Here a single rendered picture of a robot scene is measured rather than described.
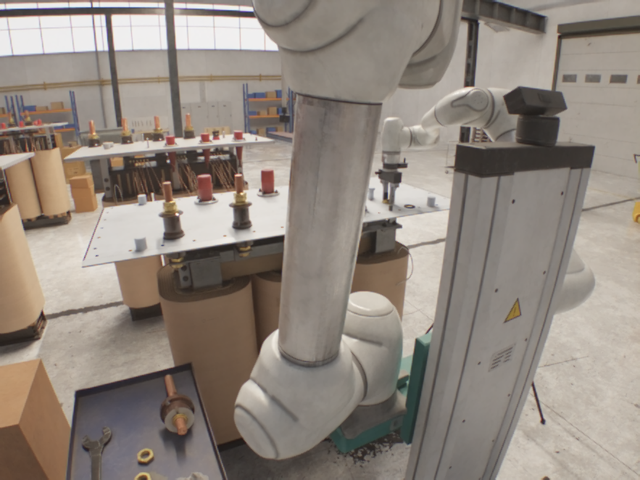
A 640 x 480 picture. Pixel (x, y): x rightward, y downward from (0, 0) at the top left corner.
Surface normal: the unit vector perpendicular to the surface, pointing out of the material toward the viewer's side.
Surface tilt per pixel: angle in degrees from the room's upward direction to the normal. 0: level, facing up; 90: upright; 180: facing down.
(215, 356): 90
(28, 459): 90
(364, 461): 0
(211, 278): 90
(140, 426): 0
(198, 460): 0
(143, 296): 90
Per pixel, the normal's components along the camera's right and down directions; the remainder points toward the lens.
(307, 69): -0.55, 0.61
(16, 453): 0.43, 0.33
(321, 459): 0.00, -0.93
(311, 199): -0.37, 0.38
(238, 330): 0.70, 0.26
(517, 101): -0.90, 0.16
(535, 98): 0.39, -0.16
